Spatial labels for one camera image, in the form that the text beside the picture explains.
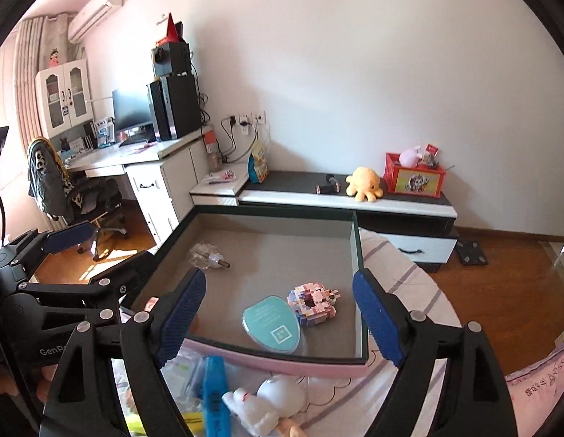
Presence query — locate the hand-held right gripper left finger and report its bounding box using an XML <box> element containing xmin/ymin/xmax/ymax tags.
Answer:
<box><xmin>39</xmin><ymin>268</ymin><xmax>207</xmax><ymax>437</ymax></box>

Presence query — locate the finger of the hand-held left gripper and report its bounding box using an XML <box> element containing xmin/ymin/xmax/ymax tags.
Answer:
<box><xmin>16</xmin><ymin>250</ymin><xmax>155</xmax><ymax>325</ymax></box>
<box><xmin>0</xmin><ymin>221</ymin><xmax>97</xmax><ymax>283</ymax></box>

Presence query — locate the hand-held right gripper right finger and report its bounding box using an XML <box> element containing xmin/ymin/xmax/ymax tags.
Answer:
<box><xmin>352</xmin><ymin>269</ymin><xmax>519</xmax><ymax>437</ymax></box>

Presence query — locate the pink storage box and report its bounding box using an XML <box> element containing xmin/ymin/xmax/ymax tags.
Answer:
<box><xmin>120</xmin><ymin>205</ymin><xmax>370</xmax><ymax>378</ymax></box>

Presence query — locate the white bunny figurine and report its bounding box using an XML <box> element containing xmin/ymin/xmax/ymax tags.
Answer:
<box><xmin>222</xmin><ymin>387</ymin><xmax>283</xmax><ymax>437</ymax></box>

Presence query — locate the white round-headed doll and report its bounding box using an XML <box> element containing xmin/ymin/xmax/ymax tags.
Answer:
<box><xmin>257</xmin><ymin>375</ymin><xmax>307</xmax><ymax>437</ymax></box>

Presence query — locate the black office chair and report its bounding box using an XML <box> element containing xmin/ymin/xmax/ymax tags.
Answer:
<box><xmin>27</xmin><ymin>137</ymin><xmax>130</xmax><ymax>262</ymax></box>

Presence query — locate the dark printed jacket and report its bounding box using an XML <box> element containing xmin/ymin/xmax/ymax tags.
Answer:
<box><xmin>27</xmin><ymin>139</ymin><xmax>78</xmax><ymax>219</ymax></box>

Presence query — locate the pink building block toy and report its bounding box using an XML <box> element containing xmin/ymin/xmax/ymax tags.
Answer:
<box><xmin>286</xmin><ymin>282</ymin><xmax>341</xmax><ymax>327</ymax></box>

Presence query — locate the clear plastic toy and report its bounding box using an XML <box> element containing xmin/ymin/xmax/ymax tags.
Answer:
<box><xmin>188</xmin><ymin>242</ymin><xmax>232</xmax><ymax>270</ymax></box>

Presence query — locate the blue highlighter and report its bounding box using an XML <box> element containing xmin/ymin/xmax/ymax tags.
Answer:
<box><xmin>202</xmin><ymin>355</ymin><xmax>228</xmax><ymax>437</ymax></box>

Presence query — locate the teal lidded container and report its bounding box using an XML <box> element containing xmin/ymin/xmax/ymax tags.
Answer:
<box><xmin>242</xmin><ymin>295</ymin><xmax>307</xmax><ymax>355</ymax></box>

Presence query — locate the yellow highlighter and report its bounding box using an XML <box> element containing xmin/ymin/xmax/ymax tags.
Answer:
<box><xmin>127</xmin><ymin>412</ymin><xmax>206</xmax><ymax>437</ymax></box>

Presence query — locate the white desk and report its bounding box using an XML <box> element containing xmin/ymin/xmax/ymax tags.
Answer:
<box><xmin>59</xmin><ymin>125</ymin><xmax>214</xmax><ymax>247</ymax></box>

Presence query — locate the black bathroom scale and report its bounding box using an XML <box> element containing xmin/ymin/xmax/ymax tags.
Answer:
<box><xmin>456</xmin><ymin>239</ymin><xmax>488</xmax><ymax>265</ymax></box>

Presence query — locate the white low side cabinet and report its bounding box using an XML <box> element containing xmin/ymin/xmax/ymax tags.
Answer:
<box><xmin>190</xmin><ymin>174</ymin><xmax>251</xmax><ymax>208</ymax></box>

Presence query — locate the yellow octopus plush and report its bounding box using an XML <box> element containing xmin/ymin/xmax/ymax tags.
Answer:
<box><xmin>346</xmin><ymin>167</ymin><xmax>384</xmax><ymax>202</ymax></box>

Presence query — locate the black computer monitor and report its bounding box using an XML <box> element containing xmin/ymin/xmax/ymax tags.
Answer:
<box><xmin>112</xmin><ymin>87</ymin><xmax>156</xmax><ymax>139</ymax></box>

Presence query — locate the red storage crate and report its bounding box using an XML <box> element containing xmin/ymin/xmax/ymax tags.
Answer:
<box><xmin>385</xmin><ymin>152</ymin><xmax>446</xmax><ymax>198</ymax></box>

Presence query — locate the black and white cabinet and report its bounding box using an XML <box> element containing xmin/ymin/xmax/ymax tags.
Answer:
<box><xmin>239</xmin><ymin>170</ymin><xmax>460</xmax><ymax>274</ymax></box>

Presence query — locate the orange-capped bottle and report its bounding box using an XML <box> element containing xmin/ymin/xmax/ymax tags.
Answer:
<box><xmin>204</xmin><ymin>130</ymin><xmax>219</xmax><ymax>169</ymax></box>

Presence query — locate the white glass-door cabinet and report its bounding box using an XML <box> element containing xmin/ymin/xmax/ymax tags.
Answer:
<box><xmin>35</xmin><ymin>58</ymin><xmax>95</xmax><ymax>139</ymax></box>

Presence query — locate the beige curtain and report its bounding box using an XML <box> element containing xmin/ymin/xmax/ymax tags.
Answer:
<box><xmin>0</xmin><ymin>13</ymin><xmax>85</xmax><ymax>233</ymax></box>

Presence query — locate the pink plush toy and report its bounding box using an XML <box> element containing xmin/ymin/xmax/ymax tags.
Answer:
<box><xmin>399</xmin><ymin>146</ymin><xmax>423</xmax><ymax>167</ymax></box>

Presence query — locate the black computer tower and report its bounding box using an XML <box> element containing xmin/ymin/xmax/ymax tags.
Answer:
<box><xmin>147</xmin><ymin>74</ymin><xmax>203</xmax><ymax>142</ymax></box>

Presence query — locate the blue snack bag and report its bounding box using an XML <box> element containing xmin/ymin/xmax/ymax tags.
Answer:
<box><xmin>248</xmin><ymin>139</ymin><xmax>270</xmax><ymax>185</ymax></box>

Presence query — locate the pink printed pillow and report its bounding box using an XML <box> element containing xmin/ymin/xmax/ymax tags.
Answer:
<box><xmin>505</xmin><ymin>341</ymin><xmax>564</xmax><ymax>437</ymax></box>

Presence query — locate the black box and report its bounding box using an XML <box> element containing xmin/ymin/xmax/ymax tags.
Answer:
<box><xmin>151</xmin><ymin>42</ymin><xmax>192</xmax><ymax>78</ymax></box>

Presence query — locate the white air conditioner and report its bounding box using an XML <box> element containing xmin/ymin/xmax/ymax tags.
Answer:
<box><xmin>67</xmin><ymin>0</ymin><xmax>124</xmax><ymax>42</ymax></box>

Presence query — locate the red desk calendar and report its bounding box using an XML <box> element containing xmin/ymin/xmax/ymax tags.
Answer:
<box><xmin>155</xmin><ymin>11</ymin><xmax>183</xmax><ymax>46</ymax></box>

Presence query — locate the black power cable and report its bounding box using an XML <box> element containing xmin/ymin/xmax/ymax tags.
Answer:
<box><xmin>218</xmin><ymin>118</ymin><xmax>258</xmax><ymax>165</ymax></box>

